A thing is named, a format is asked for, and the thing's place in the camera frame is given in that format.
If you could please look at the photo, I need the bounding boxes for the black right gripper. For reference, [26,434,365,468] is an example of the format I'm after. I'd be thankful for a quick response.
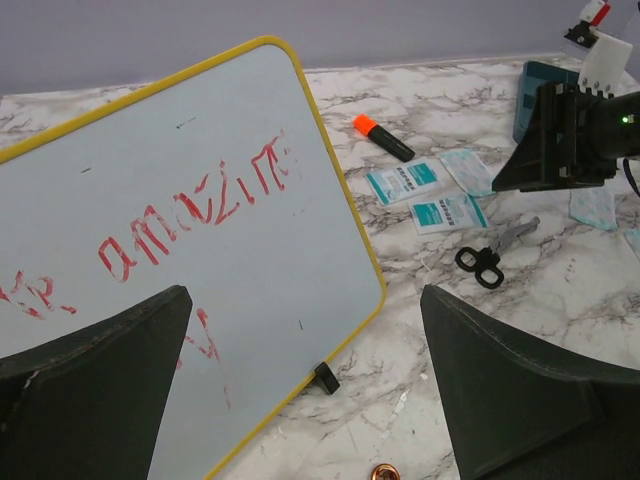
[492,82,639,192]

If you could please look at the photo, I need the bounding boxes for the yellow framed whiteboard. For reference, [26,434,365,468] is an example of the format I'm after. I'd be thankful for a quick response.
[1,36,386,479]

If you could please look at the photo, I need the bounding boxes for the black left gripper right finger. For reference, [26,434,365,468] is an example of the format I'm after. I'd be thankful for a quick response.
[420,285,639,479]

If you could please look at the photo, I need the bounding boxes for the small clear teal packet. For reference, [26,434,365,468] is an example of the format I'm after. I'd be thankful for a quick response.
[569,187,618,231]

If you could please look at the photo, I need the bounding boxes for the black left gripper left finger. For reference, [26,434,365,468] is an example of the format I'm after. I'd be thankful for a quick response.
[1,285,192,479]

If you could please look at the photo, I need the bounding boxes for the white dressing packet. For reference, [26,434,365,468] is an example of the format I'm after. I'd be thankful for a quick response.
[438,149,494,198]

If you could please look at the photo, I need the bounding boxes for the orange black highlighter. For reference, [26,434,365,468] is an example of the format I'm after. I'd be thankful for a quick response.
[353,114,415,162]

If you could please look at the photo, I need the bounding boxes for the copper coin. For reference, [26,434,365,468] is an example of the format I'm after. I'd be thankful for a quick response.
[370,463,401,480]

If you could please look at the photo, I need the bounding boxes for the black whiteboard clip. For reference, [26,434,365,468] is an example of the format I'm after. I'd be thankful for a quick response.
[313,362,340,395]

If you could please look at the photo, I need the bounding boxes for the black handled scissors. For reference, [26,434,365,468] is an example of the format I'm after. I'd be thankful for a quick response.
[455,217,540,290]

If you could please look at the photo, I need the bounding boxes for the blue divided tray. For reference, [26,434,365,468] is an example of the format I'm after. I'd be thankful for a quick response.
[512,61,579,143]

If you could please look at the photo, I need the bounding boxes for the teal wipe packet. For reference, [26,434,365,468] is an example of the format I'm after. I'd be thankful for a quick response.
[409,194,489,234]
[365,157,444,206]

